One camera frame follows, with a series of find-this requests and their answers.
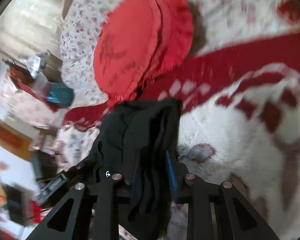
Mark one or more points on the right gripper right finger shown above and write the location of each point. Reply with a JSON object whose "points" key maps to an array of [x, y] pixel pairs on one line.
{"points": [[214, 211]]}

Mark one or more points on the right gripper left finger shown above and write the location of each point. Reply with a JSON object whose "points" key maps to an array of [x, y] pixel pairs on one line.
{"points": [[87, 203]]}

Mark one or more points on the black pants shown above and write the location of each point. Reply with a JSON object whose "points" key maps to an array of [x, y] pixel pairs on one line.
{"points": [[134, 141]]}

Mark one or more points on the black bag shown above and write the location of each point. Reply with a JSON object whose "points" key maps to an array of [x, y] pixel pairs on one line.
{"points": [[19, 204]]}

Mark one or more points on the floral plush blanket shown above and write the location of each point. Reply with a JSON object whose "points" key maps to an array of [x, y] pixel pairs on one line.
{"points": [[241, 119]]}

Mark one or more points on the wooden furniture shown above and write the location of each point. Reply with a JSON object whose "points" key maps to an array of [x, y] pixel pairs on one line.
{"points": [[15, 142]]}

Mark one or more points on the dark red bag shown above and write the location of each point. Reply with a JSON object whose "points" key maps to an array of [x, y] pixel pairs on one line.
{"points": [[24, 81]]}

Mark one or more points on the red heart cushion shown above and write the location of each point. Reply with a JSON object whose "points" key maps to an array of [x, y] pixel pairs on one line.
{"points": [[140, 41]]}

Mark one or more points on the cream curtain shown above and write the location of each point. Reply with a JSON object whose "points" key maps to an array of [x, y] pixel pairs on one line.
{"points": [[29, 27]]}

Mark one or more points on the small-flower quilt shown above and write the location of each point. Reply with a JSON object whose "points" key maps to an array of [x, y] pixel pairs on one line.
{"points": [[217, 24]]}

